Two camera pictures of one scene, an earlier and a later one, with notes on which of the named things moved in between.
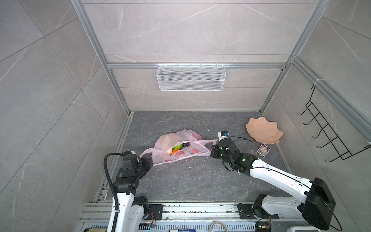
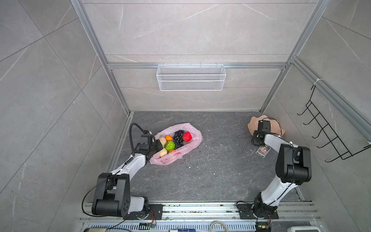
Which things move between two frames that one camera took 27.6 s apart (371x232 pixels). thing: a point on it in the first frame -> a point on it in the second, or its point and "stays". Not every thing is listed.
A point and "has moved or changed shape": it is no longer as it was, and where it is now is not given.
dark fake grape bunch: (186, 144) -> (178, 138)
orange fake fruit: (175, 151) -> (168, 137)
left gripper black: (145, 163) -> (158, 144)
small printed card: (263, 150) stays
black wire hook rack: (335, 142) stays
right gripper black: (215, 148) -> (256, 143)
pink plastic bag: (179, 144) has moved or changed shape
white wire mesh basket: (191, 78) stays
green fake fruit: (178, 147) -> (169, 145)
